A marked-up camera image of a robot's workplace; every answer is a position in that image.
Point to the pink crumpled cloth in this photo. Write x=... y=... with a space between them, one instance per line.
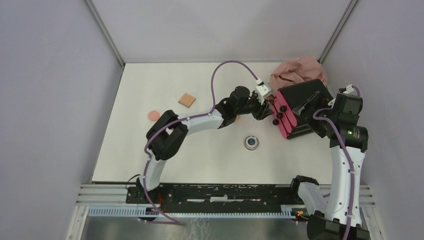
x=295 y=71

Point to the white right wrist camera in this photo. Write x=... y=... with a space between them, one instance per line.
x=349 y=89

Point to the pink top drawer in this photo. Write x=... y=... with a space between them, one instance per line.
x=290 y=114

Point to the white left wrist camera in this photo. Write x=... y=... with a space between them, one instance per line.
x=263 y=90

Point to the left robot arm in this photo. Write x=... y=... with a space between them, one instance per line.
x=166 y=136

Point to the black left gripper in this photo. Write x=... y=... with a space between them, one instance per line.
x=263 y=110

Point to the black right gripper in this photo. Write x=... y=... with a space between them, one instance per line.
x=320 y=130

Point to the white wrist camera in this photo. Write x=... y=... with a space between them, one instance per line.
x=349 y=89
x=263 y=90

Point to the round pink powder puff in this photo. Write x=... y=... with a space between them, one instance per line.
x=154 y=116

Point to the square tan makeup sponge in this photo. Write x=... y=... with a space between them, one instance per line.
x=186 y=100

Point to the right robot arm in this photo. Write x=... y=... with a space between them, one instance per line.
x=341 y=185

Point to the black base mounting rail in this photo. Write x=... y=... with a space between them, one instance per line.
x=187 y=198

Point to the black drawer organizer case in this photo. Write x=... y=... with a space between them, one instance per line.
x=297 y=95

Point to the aluminium frame rail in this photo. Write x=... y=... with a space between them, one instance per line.
x=102 y=213

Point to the round clear powder jar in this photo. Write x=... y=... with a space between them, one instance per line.
x=251 y=142

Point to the pink drawer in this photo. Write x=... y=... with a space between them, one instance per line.
x=290 y=114
x=278 y=117
x=283 y=108

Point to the pink bottom drawer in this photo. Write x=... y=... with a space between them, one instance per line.
x=278 y=117

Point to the pink middle drawer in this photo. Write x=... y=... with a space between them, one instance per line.
x=283 y=108

